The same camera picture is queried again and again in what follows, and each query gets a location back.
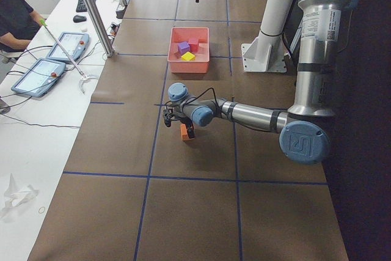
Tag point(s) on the pink plastic bin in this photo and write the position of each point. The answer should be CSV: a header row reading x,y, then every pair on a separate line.
x,y
202,57

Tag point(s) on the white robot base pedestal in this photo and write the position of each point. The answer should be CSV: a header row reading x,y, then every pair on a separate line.
x,y
272,51

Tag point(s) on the seated person in black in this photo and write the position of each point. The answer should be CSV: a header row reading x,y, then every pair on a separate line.
x,y
19,24

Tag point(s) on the crumpled white tissue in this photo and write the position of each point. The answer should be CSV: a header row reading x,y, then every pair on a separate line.
x,y
15,196

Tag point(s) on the purple foam block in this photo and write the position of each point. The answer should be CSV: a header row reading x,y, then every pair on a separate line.
x,y
183,47

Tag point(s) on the far teach pendant tablet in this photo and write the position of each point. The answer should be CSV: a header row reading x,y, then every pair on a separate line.
x,y
74,42

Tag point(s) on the red foam block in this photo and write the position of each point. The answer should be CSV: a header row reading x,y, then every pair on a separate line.
x,y
193,44

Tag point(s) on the yellow-green foam block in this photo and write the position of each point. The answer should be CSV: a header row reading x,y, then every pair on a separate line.
x,y
188,56

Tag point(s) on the aluminium frame post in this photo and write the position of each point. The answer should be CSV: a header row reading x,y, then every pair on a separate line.
x,y
99,27

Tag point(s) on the reacher grabber stick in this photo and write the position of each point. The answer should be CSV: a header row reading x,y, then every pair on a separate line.
x,y
84,77

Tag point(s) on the teach pendant tablet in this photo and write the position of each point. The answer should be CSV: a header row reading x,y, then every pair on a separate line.
x,y
40,78
74,42

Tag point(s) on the near teach pendant tablet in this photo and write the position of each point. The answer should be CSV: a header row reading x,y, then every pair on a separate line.
x,y
40,78

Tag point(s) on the black computer mouse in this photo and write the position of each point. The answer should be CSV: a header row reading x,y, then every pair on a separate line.
x,y
79,19

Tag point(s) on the orange foam block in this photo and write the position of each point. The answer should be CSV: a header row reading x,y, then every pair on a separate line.
x,y
184,136

